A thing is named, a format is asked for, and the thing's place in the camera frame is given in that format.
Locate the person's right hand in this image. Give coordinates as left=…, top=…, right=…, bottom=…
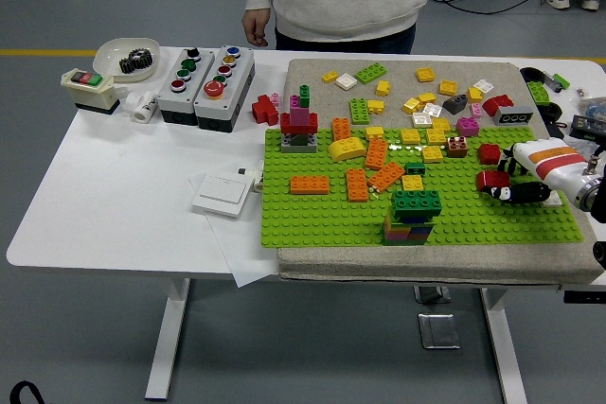
left=241, top=9, right=271, bottom=48

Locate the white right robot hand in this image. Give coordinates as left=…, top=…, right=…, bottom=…
left=481, top=137, right=591, bottom=207

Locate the grey long brick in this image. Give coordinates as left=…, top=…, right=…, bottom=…
left=493, top=105, right=535, bottom=127

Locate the red square brick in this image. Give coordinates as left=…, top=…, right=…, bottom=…
left=476, top=142, right=502, bottom=165

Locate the brown square brick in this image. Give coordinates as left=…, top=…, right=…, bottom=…
left=446, top=136, right=470, bottom=159

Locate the red brick cluster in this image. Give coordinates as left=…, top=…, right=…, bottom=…
left=250, top=94, right=281, bottom=127

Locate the pink square brick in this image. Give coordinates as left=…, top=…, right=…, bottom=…
left=455, top=115, right=481, bottom=137

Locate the red pink green brick tower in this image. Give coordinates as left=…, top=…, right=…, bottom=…
left=278, top=84, right=319, bottom=154

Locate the dark grey sloped brick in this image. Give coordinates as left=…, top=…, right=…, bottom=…
left=442, top=95, right=470, bottom=115

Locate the lime long brick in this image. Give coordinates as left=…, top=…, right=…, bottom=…
left=354, top=61, right=388, bottom=85
left=348, top=97, right=371, bottom=126

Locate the orange long brick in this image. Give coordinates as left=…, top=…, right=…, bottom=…
left=289, top=175, right=330, bottom=196
left=364, top=137, right=388, bottom=171
left=366, top=160, right=407, bottom=191
left=330, top=117, right=353, bottom=142
left=345, top=167, right=369, bottom=203

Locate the multicolour brick stack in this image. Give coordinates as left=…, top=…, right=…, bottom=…
left=381, top=188, right=444, bottom=247

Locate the large yellow curved brick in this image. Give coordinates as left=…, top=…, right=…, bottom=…
left=328, top=137, right=367, bottom=164

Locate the green studded baseplate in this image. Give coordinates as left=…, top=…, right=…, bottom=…
left=259, top=125, right=585, bottom=249

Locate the grey emergency-stop button box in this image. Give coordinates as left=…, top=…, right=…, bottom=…
left=193, top=44, right=257, bottom=133

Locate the black electronic module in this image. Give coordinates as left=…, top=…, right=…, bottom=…
left=569, top=114, right=606, bottom=140

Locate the grey four-button control box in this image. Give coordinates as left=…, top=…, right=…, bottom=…
left=157, top=47, right=217, bottom=127

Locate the plastic bag with parts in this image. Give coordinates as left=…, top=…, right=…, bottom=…
left=570, top=94, right=606, bottom=117

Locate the silver metal clip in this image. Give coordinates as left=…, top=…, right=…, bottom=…
left=541, top=71, right=564, bottom=93

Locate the black metal gear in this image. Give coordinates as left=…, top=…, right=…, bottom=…
left=131, top=47, right=155, bottom=70
left=117, top=54, right=143, bottom=76

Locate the white pipe fitting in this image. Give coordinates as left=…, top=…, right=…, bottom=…
left=125, top=90, right=160, bottom=124

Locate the black desk control panel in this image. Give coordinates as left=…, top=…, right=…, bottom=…
left=562, top=290, right=606, bottom=305

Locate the white shallow dish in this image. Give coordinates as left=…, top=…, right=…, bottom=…
left=92, top=37, right=161, bottom=83

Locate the grey metal floor box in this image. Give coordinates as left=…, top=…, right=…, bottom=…
left=413, top=285, right=453, bottom=306

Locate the white table leg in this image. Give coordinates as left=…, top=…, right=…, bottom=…
left=144, top=278, right=193, bottom=400
left=480, top=288, right=529, bottom=404

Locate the metal floor socket plate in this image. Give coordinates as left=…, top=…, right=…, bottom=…
left=417, top=312, right=462, bottom=351

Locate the white paper sheet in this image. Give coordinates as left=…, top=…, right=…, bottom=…
left=187, top=171, right=280, bottom=290

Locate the white wall switch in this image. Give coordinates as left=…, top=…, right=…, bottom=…
left=190, top=174, right=255, bottom=220

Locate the beige red-green switch box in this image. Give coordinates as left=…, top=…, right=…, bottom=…
left=60, top=67, right=122, bottom=115

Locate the black cable loop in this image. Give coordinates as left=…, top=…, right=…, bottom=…
left=9, top=379, right=46, bottom=404

